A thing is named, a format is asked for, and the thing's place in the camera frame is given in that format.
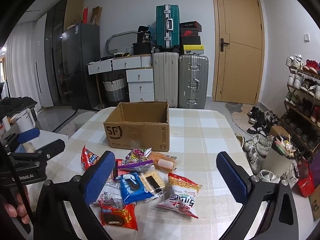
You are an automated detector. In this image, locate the blue cookie packet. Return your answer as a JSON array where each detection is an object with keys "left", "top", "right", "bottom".
[{"left": 116, "top": 172, "right": 154, "bottom": 205}]

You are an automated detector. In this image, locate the black white patterned rug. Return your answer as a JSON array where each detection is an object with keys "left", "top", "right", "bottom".
[{"left": 54, "top": 109, "right": 100, "bottom": 133}]

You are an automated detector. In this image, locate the white curtain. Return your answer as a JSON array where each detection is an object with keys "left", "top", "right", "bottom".
[{"left": 4, "top": 22, "right": 41, "bottom": 105}]

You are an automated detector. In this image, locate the brown paper bag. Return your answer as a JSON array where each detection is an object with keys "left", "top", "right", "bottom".
[{"left": 90, "top": 6, "right": 102, "bottom": 26}]

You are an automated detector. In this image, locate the woven laundry basket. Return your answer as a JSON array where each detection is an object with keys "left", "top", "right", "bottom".
[{"left": 103, "top": 74, "right": 128, "bottom": 102}]

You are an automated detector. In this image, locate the black paper bag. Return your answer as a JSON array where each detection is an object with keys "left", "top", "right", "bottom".
[{"left": 137, "top": 26, "right": 152, "bottom": 44}]

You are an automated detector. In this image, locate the red cone snack packet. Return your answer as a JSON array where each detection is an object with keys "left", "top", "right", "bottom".
[{"left": 80, "top": 145, "right": 100, "bottom": 177}]

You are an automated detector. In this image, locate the black crate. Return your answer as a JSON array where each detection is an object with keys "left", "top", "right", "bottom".
[{"left": 132, "top": 42, "right": 153, "bottom": 55}]

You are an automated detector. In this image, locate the red black-striped snack packet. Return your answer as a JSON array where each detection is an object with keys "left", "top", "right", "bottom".
[{"left": 113, "top": 159, "right": 133, "bottom": 180}]

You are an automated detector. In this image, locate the pile of sneakers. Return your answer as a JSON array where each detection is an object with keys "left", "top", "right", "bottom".
[{"left": 236, "top": 106, "right": 282, "bottom": 183}]

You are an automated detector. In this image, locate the white red noodle snack packet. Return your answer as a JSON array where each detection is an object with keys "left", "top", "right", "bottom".
[{"left": 157, "top": 172, "right": 202, "bottom": 219}]

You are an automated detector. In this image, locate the white kettle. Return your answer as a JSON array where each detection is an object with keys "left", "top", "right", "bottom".
[{"left": 15, "top": 107, "right": 38, "bottom": 133}]

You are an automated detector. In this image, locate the yellow black shoe box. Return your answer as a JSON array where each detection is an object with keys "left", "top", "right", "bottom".
[{"left": 182, "top": 45, "right": 205, "bottom": 55}]

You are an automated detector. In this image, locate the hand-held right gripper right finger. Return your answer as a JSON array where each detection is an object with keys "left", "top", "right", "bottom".
[{"left": 216, "top": 151, "right": 300, "bottom": 240}]

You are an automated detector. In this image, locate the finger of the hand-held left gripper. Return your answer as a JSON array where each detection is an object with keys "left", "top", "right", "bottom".
[
  {"left": 9, "top": 139, "right": 66, "bottom": 164},
  {"left": 0, "top": 127, "right": 41, "bottom": 153}
]

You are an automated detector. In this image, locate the beige suitcase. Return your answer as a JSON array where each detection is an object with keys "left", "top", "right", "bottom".
[{"left": 152, "top": 52, "right": 179, "bottom": 108}]

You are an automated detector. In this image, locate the grey refrigerator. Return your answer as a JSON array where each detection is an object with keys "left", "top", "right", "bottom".
[{"left": 61, "top": 23, "right": 100, "bottom": 110}]

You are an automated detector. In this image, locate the red chocolate pie packet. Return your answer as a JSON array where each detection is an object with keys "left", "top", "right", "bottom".
[{"left": 100, "top": 202, "right": 138, "bottom": 231}]

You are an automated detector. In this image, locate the white trash bin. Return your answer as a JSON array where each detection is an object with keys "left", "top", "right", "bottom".
[{"left": 261, "top": 135, "right": 304, "bottom": 180}]

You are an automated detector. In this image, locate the purple bag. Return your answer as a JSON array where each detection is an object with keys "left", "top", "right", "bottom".
[{"left": 309, "top": 152, "right": 320, "bottom": 180}]

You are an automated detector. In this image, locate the clear cracker sandwich packet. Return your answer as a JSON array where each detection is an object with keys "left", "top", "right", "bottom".
[{"left": 139, "top": 169, "right": 167, "bottom": 200}]

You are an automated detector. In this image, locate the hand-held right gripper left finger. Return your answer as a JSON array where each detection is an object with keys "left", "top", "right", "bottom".
[{"left": 32, "top": 151, "right": 116, "bottom": 240}]

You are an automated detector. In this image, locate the purple jelly packet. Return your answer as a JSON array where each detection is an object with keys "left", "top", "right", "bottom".
[{"left": 117, "top": 148, "right": 154, "bottom": 173}]

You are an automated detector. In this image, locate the white drawer desk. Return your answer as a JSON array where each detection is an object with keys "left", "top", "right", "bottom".
[{"left": 87, "top": 54, "right": 155, "bottom": 103}]

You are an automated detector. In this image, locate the oval metal-framed mirror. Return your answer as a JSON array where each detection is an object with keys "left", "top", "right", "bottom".
[{"left": 107, "top": 31, "right": 138, "bottom": 53}]

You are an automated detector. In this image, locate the small cardboard box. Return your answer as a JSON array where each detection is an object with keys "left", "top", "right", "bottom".
[{"left": 269, "top": 126, "right": 292, "bottom": 140}]

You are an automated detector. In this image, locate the dark cloth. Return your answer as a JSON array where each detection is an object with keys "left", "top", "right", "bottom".
[{"left": 0, "top": 96, "right": 38, "bottom": 120}]

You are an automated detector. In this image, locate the wooden shoe rack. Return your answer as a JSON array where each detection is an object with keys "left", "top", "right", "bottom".
[{"left": 281, "top": 65, "right": 320, "bottom": 155}]

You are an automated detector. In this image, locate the silver suitcase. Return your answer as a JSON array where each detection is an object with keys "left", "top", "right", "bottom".
[{"left": 178, "top": 54, "right": 209, "bottom": 110}]

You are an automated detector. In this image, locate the tall flat cardboard box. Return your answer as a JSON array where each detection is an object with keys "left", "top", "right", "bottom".
[{"left": 64, "top": 0, "right": 84, "bottom": 32}]

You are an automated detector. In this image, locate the orange bun packet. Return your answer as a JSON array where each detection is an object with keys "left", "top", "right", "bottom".
[{"left": 147, "top": 151, "right": 178, "bottom": 172}]

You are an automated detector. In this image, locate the red gift bag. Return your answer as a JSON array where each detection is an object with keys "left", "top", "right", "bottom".
[{"left": 297, "top": 160, "right": 315, "bottom": 198}]

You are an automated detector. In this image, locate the person's left hand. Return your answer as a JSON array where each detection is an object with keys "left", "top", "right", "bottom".
[{"left": 4, "top": 195, "right": 31, "bottom": 225}]

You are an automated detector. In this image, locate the dark glass cabinet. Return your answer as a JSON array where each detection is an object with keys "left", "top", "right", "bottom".
[{"left": 44, "top": 0, "right": 69, "bottom": 107}]

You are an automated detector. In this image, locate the wooden door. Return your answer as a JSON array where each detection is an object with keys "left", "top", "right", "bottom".
[{"left": 211, "top": 0, "right": 265, "bottom": 105}]

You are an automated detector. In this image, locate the shoe rack with shoes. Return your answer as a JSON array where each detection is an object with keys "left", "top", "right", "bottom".
[{"left": 285, "top": 54, "right": 320, "bottom": 150}]

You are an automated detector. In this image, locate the black shoe box red logo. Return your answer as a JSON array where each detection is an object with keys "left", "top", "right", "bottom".
[{"left": 180, "top": 28, "right": 201, "bottom": 37}]

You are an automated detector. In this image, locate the teal suitcase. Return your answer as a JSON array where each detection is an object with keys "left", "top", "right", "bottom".
[{"left": 156, "top": 4, "right": 180, "bottom": 53}]

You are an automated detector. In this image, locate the brown cardboard box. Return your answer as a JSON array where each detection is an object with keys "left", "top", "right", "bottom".
[{"left": 104, "top": 101, "right": 170, "bottom": 152}]

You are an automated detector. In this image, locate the white snack packet red print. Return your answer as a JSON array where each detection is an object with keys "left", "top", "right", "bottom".
[{"left": 94, "top": 179, "right": 124, "bottom": 208}]

